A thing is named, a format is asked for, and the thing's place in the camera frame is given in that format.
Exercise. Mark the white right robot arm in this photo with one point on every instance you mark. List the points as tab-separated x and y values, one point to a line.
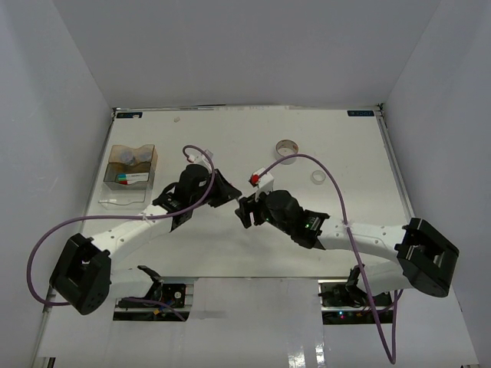
414	255

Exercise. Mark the clear brown organizer container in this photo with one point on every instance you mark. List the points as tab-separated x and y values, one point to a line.
118	196

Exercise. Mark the blue capped white marker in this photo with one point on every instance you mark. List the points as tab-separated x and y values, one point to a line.
132	174

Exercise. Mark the aluminium rail right edge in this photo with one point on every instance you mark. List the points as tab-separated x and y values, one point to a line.
397	174

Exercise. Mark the black label corner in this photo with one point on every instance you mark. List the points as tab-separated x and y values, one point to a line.
129	115
360	113

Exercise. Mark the large white tape roll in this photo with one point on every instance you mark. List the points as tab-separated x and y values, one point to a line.
285	151

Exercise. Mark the clear jar of paper clips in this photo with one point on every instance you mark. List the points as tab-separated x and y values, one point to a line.
145	156

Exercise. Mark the aluminium rail left edge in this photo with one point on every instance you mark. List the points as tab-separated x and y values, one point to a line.
51	298

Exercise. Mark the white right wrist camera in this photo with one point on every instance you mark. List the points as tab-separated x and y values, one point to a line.
262	181

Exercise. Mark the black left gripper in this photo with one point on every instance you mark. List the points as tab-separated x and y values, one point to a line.
225	191

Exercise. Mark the small clear tape roll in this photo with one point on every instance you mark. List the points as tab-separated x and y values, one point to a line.
318	177

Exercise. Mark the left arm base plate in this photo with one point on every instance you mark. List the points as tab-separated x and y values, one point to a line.
175	305

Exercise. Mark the black label right corner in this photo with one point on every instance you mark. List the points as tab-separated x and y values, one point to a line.
360	113

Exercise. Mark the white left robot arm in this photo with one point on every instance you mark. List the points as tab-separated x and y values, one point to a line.
86	274

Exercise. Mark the black label left corner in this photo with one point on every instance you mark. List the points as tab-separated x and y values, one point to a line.
129	115

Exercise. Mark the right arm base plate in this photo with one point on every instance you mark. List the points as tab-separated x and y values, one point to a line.
338	307

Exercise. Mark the aluminium rail edge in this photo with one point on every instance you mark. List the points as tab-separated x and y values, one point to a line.
51	298
397	174

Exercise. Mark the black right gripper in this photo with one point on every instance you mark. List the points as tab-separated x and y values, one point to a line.
246	205

